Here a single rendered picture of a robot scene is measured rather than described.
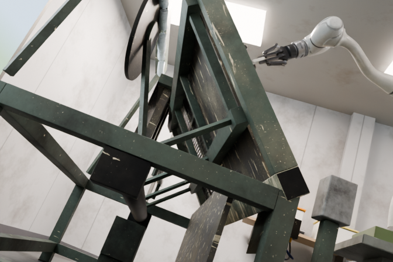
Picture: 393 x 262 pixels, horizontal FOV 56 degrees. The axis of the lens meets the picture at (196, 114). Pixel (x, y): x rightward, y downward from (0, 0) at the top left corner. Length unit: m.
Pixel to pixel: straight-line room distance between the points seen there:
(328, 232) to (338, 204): 0.12
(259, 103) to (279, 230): 0.53
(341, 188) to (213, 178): 0.53
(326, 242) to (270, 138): 0.46
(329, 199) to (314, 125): 3.99
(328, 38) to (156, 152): 0.98
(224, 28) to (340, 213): 0.95
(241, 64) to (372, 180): 4.05
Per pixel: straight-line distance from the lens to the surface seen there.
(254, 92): 1.66
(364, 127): 5.64
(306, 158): 5.38
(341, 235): 4.71
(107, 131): 1.54
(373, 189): 5.51
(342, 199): 1.66
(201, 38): 1.89
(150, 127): 3.18
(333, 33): 1.88
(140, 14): 2.55
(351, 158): 5.42
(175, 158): 1.50
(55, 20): 1.84
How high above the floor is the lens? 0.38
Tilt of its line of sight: 22 degrees up
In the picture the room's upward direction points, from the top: 22 degrees clockwise
